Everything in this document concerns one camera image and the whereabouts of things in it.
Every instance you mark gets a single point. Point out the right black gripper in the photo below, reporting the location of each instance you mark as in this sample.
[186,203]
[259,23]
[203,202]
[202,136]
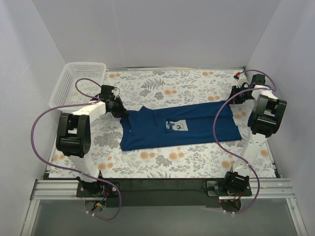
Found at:
[236,93]

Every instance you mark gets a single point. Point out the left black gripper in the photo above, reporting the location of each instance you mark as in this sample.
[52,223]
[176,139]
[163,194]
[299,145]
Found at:
[118,109]

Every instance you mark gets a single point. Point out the blue printed t shirt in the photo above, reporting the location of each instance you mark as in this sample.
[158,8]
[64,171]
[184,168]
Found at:
[176,126]

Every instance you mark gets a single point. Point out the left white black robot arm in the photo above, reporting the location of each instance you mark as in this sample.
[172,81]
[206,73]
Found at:
[74,131]

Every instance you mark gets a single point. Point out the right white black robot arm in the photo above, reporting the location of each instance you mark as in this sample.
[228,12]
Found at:
[264,121]

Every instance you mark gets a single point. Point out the floral patterned table mat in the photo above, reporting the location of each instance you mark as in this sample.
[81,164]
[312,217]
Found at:
[162,89]

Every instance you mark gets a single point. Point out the white plastic mesh basket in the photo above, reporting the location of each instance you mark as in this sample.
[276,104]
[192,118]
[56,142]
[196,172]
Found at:
[76,84]

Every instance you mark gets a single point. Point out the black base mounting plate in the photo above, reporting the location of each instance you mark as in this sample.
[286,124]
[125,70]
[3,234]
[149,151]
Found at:
[153,192]

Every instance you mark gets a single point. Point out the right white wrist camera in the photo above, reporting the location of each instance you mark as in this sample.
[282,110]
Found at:
[242,79]

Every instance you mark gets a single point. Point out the aluminium frame rail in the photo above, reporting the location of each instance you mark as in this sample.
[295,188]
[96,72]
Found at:
[269,188]

